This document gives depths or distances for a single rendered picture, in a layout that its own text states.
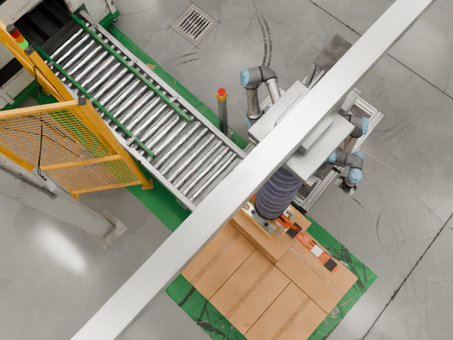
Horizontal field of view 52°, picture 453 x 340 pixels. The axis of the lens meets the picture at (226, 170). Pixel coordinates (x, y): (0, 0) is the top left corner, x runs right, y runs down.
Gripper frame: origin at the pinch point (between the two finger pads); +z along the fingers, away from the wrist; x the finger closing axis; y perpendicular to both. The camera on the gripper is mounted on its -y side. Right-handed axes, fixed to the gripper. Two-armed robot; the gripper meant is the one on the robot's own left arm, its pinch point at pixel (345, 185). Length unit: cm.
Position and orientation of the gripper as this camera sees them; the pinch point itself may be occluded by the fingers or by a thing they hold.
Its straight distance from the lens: 325.1
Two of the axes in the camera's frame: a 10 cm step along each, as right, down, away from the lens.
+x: 7.7, 6.1, -1.8
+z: 0.2, 2.6, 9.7
